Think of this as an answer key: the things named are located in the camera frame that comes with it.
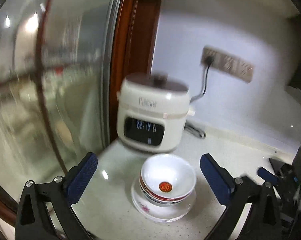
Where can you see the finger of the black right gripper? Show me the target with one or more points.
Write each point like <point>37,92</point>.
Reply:
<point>267,176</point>

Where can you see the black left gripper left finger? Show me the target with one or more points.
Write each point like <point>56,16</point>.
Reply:
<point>33,219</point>

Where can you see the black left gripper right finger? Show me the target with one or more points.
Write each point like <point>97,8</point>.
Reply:
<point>263,220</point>

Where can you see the large white floral plate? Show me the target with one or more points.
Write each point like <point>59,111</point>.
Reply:
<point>161,213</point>

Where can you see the white bowl red outside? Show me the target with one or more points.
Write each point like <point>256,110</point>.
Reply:
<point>168,176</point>

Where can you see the cream rice cooker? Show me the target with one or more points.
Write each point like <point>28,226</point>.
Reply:
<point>152,111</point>

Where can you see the wall power socket strip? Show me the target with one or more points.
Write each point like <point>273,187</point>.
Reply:
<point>228,63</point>

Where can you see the wooden window frame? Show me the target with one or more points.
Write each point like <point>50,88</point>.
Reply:
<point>132,47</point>

